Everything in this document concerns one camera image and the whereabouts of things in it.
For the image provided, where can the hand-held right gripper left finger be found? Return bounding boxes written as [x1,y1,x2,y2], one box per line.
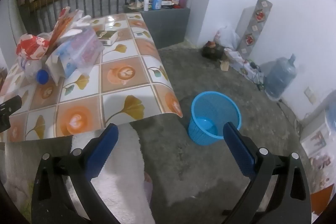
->
[31,123,119,224]

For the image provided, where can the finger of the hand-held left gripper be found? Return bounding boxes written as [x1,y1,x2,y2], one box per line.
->
[0,95,22,117]

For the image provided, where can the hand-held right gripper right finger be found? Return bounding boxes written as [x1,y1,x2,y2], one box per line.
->
[223,122,313,224]

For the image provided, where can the clear bottle with blue cap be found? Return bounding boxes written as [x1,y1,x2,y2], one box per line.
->
[24,56,49,84]

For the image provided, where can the blue plastic mesh basket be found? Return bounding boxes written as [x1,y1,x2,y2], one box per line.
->
[188,91,242,146]

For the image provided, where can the red plastic bag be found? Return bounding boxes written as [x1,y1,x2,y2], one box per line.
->
[16,34,50,60]

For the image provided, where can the blue and white carton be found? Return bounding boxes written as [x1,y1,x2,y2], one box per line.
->
[46,42,79,80]

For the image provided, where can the clear printed plastic bag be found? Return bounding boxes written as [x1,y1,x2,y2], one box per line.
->
[60,28,105,75]

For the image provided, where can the orange snack packets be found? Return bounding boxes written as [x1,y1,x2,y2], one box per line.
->
[51,7,85,43]

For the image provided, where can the gold foil packet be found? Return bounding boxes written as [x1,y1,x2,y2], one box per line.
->
[95,30,118,46]

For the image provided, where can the white fluffy robe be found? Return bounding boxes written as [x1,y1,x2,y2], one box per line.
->
[5,122,158,224]

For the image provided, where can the table with floral tablecloth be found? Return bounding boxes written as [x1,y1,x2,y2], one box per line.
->
[0,12,183,142]

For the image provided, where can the white storage box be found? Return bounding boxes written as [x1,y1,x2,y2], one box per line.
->
[299,103,336,159]

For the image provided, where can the large blue water jug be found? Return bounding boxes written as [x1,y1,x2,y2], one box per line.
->
[265,54,297,99]

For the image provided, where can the patterned cloth on floor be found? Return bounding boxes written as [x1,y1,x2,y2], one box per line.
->
[223,47,266,86]

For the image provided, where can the dark brown box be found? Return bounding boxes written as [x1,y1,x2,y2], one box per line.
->
[201,41,225,61]

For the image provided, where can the white plastic bag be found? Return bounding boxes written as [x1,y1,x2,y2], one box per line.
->
[215,25,241,50]

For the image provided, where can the grey cabinet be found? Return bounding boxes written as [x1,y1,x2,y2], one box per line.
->
[123,6,191,50]

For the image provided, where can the wall socket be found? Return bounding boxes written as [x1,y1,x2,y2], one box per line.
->
[304,86,320,104]

